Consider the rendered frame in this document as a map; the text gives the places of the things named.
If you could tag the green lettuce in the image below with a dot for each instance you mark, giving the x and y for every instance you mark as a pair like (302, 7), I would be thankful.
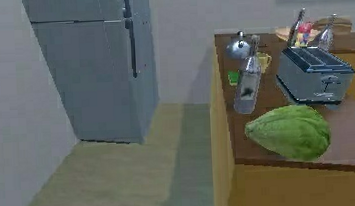
(288, 132)

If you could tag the brown bread loaf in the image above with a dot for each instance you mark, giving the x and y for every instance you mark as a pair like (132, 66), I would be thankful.
(337, 24)

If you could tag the silver kettle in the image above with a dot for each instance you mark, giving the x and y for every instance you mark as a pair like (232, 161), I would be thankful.
(238, 49)

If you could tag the yellow mug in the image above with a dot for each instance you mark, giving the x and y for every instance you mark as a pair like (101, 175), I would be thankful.
(264, 61)

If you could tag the yellow counter cabinet brown top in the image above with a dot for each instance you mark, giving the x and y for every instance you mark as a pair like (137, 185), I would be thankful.
(289, 186)

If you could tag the grey refrigerator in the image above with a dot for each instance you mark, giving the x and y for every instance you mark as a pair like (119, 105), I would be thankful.
(94, 78)

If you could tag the green cup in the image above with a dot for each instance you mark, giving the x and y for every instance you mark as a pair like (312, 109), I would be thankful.
(233, 78)

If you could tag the silver toaster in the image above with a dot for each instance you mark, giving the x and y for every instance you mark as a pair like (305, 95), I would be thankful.
(312, 76)

